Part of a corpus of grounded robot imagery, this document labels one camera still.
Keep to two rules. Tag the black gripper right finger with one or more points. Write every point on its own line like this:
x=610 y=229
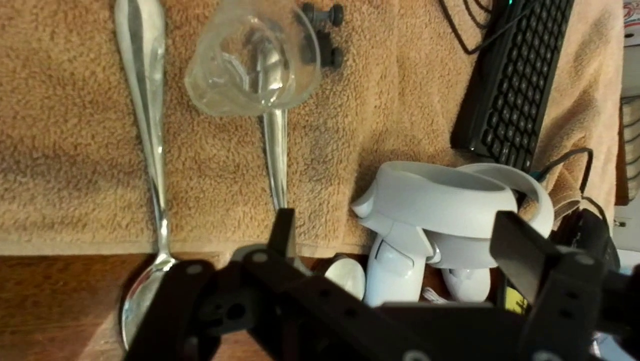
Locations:
x=560 y=287

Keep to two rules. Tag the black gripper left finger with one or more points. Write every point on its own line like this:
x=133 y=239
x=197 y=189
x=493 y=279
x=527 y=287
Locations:
x=220 y=313

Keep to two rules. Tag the small silver spoon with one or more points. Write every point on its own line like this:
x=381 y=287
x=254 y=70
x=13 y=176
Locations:
x=275 y=153

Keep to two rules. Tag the clear plastic cup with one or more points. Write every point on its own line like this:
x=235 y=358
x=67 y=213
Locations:
x=220 y=81

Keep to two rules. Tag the large silver spoon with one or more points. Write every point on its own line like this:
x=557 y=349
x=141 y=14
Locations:
x=143 y=81

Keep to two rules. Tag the white VR controller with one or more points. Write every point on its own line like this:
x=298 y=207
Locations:
x=533 y=194
x=412 y=201

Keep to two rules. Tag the black computer keyboard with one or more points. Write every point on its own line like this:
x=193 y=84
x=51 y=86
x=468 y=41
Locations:
x=512 y=87

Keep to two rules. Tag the beige ribbed towel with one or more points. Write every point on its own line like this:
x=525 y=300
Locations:
x=67 y=168

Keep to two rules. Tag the small black screws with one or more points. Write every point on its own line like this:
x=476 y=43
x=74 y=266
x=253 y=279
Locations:
x=324 y=41

